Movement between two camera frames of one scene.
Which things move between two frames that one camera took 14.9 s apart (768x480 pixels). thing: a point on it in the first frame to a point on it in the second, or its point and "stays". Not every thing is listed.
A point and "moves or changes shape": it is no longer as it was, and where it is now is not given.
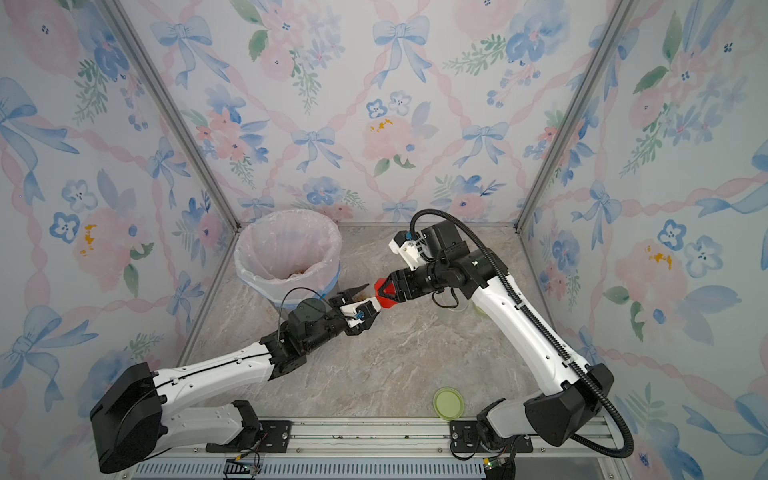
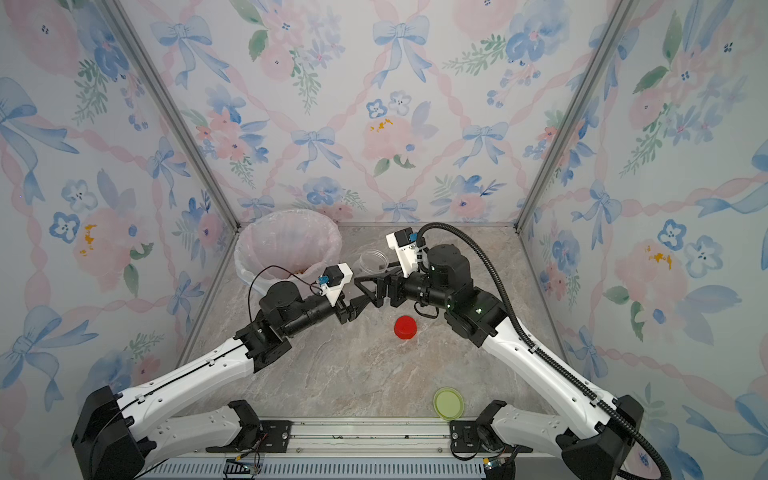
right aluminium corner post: x=621 y=18 stays
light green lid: x=448 y=403 stays
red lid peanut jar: x=363 y=295 moves or changes shape
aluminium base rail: x=389 y=449 stays
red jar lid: x=385 y=302 moves or changes shape
